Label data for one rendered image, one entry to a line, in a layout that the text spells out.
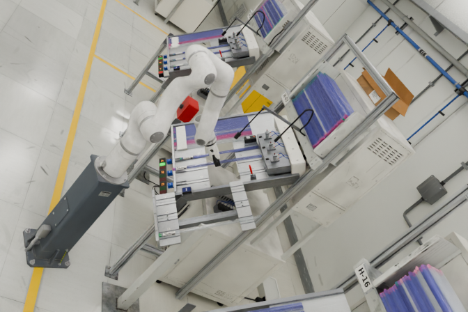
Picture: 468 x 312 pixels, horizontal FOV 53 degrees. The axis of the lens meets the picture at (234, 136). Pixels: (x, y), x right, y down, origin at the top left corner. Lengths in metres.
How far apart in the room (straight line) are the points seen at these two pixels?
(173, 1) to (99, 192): 4.89
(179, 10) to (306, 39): 3.51
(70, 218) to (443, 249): 1.77
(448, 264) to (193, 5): 5.68
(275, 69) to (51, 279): 2.32
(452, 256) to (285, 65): 2.35
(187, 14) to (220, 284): 4.70
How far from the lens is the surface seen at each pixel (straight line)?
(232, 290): 3.34
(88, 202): 2.52
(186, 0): 7.04
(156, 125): 2.20
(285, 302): 2.14
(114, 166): 2.40
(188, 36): 4.37
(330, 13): 5.79
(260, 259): 3.13
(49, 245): 2.77
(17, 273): 2.79
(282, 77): 3.98
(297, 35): 3.84
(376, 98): 3.04
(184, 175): 2.76
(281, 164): 2.66
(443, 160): 4.05
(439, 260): 2.05
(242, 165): 2.76
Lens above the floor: 2.14
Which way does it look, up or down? 23 degrees down
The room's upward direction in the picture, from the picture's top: 43 degrees clockwise
